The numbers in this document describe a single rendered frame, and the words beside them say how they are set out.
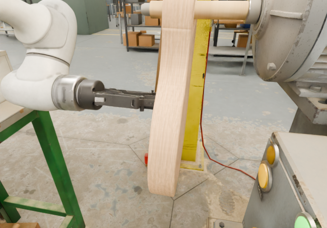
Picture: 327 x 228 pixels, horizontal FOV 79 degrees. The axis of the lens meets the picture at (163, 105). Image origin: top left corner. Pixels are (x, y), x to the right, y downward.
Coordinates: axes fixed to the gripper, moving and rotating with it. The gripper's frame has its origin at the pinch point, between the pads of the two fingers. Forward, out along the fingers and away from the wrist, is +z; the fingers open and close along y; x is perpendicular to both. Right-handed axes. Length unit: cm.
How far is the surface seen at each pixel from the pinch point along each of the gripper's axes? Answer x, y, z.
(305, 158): -1.4, 23.3, 18.8
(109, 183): -81, -89, -52
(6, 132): -16, -9, -53
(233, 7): 18.9, 6.3, 12.1
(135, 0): 171, -442, -151
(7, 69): 4, -19, -63
